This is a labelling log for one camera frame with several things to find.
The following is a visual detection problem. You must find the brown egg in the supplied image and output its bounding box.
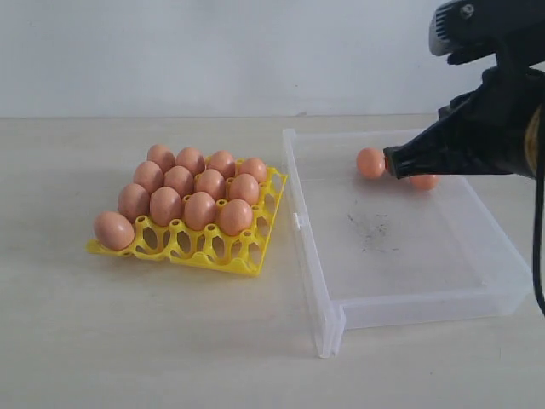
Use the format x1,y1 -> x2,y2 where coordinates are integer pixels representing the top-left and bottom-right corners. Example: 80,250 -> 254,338
183,192 -> 216,231
94,211 -> 135,251
357,147 -> 385,179
195,169 -> 226,201
118,183 -> 150,223
228,174 -> 260,205
218,199 -> 253,236
163,165 -> 194,198
238,158 -> 268,183
207,150 -> 236,179
146,144 -> 175,173
175,147 -> 206,176
150,187 -> 183,227
133,160 -> 164,194
409,175 -> 440,191

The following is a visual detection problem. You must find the yellow plastic egg tray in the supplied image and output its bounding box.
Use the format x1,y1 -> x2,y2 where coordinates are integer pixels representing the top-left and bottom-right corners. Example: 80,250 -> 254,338
86,166 -> 288,277

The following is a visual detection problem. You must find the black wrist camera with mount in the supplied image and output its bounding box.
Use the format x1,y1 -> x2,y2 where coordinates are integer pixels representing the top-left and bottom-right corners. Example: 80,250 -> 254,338
428,0 -> 544,70

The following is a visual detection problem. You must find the clear plastic storage box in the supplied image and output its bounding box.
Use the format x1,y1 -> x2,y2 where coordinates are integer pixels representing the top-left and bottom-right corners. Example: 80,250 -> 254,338
283,129 -> 531,358

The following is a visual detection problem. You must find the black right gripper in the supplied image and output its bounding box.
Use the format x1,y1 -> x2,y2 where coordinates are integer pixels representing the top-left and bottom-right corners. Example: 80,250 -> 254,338
383,68 -> 544,179

